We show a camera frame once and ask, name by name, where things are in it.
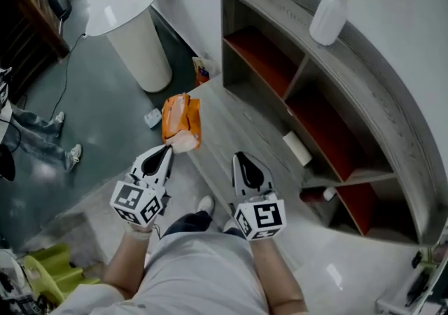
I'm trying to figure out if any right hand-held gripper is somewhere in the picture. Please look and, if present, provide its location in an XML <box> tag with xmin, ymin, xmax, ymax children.
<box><xmin>229</xmin><ymin>151</ymin><xmax>287</xmax><ymax>242</ymax></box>

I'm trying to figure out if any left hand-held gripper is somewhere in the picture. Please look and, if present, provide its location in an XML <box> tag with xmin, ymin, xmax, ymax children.
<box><xmin>110</xmin><ymin>144</ymin><xmax>174</xmax><ymax>234</ymax></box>

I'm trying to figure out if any orange pack of tissues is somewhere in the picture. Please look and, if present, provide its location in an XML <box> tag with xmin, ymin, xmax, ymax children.
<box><xmin>160</xmin><ymin>93</ymin><xmax>203</xmax><ymax>154</ymax></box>

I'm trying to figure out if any grey wooden shelf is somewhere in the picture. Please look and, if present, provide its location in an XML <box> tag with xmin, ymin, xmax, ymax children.
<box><xmin>220</xmin><ymin>0</ymin><xmax>448</xmax><ymax>248</ymax></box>

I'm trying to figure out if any person's right forearm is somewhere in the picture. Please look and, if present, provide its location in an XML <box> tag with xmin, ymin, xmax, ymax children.
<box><xmin>249</xmin><ymin>237</ymin><xmax>309</xmax><ymax>315</ymax></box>

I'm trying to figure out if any person's left forearm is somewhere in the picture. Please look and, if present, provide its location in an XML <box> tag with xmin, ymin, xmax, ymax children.
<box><xmin>102</xmin><ymin>224</ymin><xmax>155</xmax><ymax>301</ymax></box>

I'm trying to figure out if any white paper roll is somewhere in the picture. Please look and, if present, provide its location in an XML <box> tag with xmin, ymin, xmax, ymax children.
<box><xmin>281</xmin><ymin>130</ymin><xmax>314</xmax><ymax>167</ymax></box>

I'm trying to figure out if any dark red bottle white cap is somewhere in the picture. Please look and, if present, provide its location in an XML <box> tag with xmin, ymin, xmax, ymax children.
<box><xmin>300</xmin><ymin>185</ymin><xmax>338</xmax><ymax>204</ymax></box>

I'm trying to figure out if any person's dark trouser leg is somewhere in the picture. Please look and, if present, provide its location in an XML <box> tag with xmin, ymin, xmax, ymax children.
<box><xmin>162</xmin><ymin>210</ymin><xmax>214</xmax><ymax>238</ymax></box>

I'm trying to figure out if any person's white shirt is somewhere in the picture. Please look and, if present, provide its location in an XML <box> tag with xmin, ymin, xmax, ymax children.
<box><xmin>48</xmin><ymin>231</ymin><xmax>271</xmax><ymax>315</ymax></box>

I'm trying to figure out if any orange and white bag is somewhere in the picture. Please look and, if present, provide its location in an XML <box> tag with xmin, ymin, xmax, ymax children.
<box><xmin>191</xmin><ymin>56</ymin><xmax>220</xmax><ymax>88</ymax></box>

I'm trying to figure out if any green plastic chair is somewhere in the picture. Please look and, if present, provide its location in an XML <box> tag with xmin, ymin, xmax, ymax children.
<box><xmin>22</xmin><ymin>242</ymin><xmax>103</xmax><ymax>307</ymax></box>

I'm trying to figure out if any white ribbed vase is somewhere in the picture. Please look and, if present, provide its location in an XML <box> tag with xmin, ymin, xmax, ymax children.
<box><xmin>309</xmin><ymin>0</ymin><xmax>349</xmax><ymax>47</ymax></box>

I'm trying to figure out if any dark wooden chair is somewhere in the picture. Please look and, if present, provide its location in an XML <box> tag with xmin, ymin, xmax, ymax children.
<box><xmin>0</xmin><ymin>0</ymin><xmax>71</xmax><ymax>101</ymax></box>

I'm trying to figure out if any black floor cable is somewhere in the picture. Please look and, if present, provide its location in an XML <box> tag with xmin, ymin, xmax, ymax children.
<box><xmin>48</xmin><ymin>32</ymin><xmax>88</xmax><ymax>122</ymax></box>

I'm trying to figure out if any white round pedestal table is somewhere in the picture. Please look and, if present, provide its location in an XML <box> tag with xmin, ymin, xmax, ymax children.
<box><xmin>83</xmin><ymin>0</ymin><xmax>174</xmax><ymax>94</ymax></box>

